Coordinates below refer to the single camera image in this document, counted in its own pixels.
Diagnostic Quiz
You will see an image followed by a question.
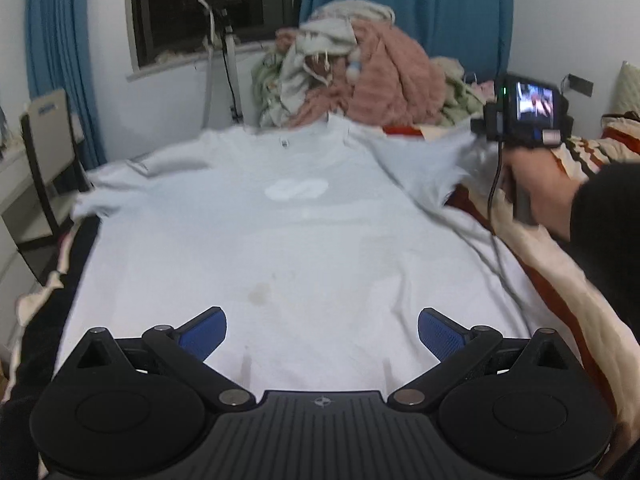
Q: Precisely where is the person's right hand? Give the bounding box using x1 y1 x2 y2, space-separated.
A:
501 147 584 244

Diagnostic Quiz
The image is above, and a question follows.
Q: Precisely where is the pile of clothes and blankets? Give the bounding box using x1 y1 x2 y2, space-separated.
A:
250 51 489 129

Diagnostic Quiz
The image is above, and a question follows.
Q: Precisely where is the black wall socket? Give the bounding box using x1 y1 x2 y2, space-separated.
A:
567 73 595 97

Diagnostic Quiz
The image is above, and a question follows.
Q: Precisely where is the red black cream striped blanket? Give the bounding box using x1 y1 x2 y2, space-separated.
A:
0 110 640 480

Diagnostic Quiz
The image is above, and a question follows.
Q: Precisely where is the garment steamer on stand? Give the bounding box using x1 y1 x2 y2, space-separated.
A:
195 0 247 129

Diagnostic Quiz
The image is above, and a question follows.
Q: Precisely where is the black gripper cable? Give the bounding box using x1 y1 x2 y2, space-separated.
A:
487 140 507 242

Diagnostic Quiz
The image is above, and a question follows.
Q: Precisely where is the cream cloth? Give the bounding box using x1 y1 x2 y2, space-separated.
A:
434 56 467 82

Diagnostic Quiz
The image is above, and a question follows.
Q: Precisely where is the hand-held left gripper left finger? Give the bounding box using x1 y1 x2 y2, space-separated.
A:
65 306 257 413

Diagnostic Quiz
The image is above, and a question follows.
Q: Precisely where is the blue curtain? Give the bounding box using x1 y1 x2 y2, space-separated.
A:
299 0 517 84
25 0 109 172

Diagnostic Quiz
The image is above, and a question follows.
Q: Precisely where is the grey hooded sweatshirt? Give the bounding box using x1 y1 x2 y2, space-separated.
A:
276 0 397 128

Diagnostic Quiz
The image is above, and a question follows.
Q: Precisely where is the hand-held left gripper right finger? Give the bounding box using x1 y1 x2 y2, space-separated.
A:
386 307 581 413

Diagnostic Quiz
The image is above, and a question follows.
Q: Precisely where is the beige pillow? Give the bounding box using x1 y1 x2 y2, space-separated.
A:
612 60 640 122

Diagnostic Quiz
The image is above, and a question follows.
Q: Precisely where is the white t-shirt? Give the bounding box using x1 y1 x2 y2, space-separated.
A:
70 111 536 401

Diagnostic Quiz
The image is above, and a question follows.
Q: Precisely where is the small pink cloth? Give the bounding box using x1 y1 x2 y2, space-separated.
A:
469 79 497 102

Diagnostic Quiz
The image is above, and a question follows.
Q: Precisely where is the white dresser with drawers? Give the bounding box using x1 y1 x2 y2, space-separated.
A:
0 125 87 312

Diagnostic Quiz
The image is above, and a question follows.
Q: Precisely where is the person's right forearm black sleeve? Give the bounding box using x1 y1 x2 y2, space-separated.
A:
566 159 640 347

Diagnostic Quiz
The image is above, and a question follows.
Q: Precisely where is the crumpled patterned cloth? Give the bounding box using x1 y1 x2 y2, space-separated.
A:
276 21 447 127

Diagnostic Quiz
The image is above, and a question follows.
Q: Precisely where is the black and beige chair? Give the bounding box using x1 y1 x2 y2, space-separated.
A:
17 87 94 287

